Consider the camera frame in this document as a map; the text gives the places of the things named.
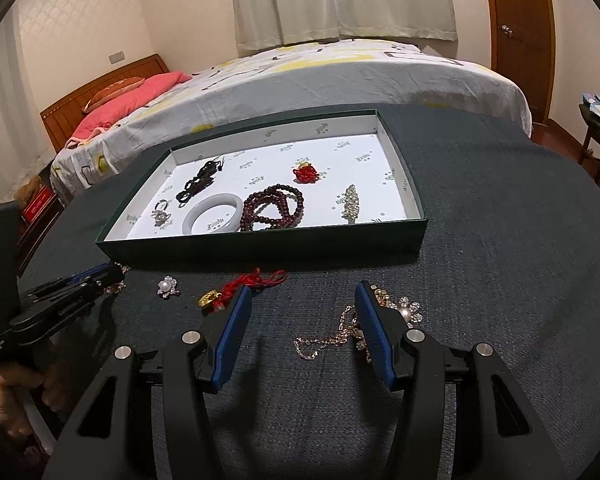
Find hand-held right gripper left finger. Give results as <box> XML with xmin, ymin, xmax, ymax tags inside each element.
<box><xmin>40</xmin><ymin>287</ymin><xmax>253</xmax><ymax>480</ymax></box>

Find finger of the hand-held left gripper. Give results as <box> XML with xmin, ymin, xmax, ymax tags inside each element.
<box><xmin>30</xmin><ymin>263</ymin><xmax>112</xmax><ymax>297</ymax></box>
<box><xmin>50</xmin><ymin>264</ymin><xmax>131</xmax><ymax>308</ymax></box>

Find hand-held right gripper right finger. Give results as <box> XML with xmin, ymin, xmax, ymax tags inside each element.
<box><xmin>355</xmin><ymin>280</ymin><xmax>566</xmax><ymax>480</ymax></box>

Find pearl brooch with chain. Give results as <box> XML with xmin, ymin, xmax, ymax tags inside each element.
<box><xmin>293</xmin><ymin>285</ymin><xmax>425</xmax><ymax>364</ymax></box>

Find small pearl flower brooch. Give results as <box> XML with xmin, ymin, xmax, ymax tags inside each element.
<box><xmin>157</xmin><ymin>275</ymin><xmax>182</xmax><ymax>300</ymax></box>

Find red knot gold charm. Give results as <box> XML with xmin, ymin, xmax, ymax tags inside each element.
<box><xmin>197</xmin><ymin>268</ymin><xmax>289</xmax><ymax>315</ymax></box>

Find silver crystal ring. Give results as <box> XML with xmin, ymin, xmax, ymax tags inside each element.
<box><xmin>151</xmin><ymin>198</ymin><xmax>174</xmax><ymax>226</ymax></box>

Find white jade bangle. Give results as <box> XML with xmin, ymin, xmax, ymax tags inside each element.
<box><xmin>187</xmin><ymin>192</ymin><xmax>244</xmax><ymax>235</ymax></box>

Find black cord pendant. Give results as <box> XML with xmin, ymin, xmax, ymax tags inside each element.
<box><xmin>175</xmin><ymin>157</ymin><xmax>229</xmax><ymax>206</ymax></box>

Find dark red bead bracelet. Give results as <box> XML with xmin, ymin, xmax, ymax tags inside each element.
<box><xmin>239</xmin><ymin>183</ymin><xmax>305</xmax><ymax>232</ymax></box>

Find crystal hair clip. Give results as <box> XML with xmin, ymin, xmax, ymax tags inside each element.
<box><xmin>340</xmin><ymin>184</ymin><xmax>360</xmax><ymax>224</ymax></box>

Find dark green tray box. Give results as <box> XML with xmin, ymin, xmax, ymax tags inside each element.
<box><xmin>96</xmin><ymin>108</ymin><xmax>428</xmax><ymax>270</ymax></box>

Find red ball charm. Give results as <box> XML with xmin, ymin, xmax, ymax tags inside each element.
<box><xmin>293</xmin><ymin>158</ymin><xmax>326</xmax><ymax>185</ymax></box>

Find person's left hand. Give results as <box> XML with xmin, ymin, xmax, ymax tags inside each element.
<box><xmin>0</xmin><ymin>359</ymin><xmax>69</xmax><ymax>442</ymax></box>

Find dark wooden nightstand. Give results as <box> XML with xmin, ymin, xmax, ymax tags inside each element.
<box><xmin>15</xmin><ymin>180</ymin><xmax>65</xmax><ymax>277</ymax></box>

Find red gift box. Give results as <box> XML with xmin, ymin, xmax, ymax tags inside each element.
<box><xmin>22</xmin><ymin>186</ymin><xmax>55</xmax><ymax>221</ymax></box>

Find brown teddy bear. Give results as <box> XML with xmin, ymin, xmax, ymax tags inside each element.
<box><xmin>19</xmin><ymin>176</ymin><xmax>46</xmax><ymax>206</ymax></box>

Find dark grey tablecloth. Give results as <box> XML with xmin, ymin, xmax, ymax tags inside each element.
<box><xmin>17</xmin><ymin>105</ymin><xmax>600</xmax><ymax>480</ymax></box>

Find sheer white curtain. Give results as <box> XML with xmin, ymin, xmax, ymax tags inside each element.
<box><xmin>0</xmin><ymin>45</ymin><xmax>48</xmax><ymax>248</ymax></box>

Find pink pillows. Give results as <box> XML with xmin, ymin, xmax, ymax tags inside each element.
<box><xmin>66</xmin><ymin>71</ymin><xmax>193</xmax><ymax>149</ymax></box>

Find wooden headboard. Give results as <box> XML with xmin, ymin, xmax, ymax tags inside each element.
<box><xmin>40</xmin><ymin>54</ymin><xmax>171</xmax><ymax>154</ymax></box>

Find orange pillow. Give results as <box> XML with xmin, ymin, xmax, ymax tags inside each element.
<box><xmin>82</xmin><ymin>76</ymin><xmax>146</xmax><ymax>114</ymax></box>

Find bed with patterned sheet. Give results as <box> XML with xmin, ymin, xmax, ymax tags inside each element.
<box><xmin>49</xmin><ymin>37</ymin><xmax>533</xmax><ymax>206</ymax></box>

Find wooden chair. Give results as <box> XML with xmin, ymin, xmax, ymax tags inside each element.
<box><xmin>577</xmin><ymin>64</ymin><xmax>600</xmax><ymax>187</ymax></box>

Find wooden door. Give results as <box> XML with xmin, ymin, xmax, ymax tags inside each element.
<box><xmin>481</xmin><ymin>0</ymin><xmax>556</xmax><ymax>126</ymax></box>

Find white striped curtain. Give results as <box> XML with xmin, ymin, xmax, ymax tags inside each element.
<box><xmin>228</xmin><ymin>0</ymin><xmax>459</xmax><ymax>59</ymax></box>

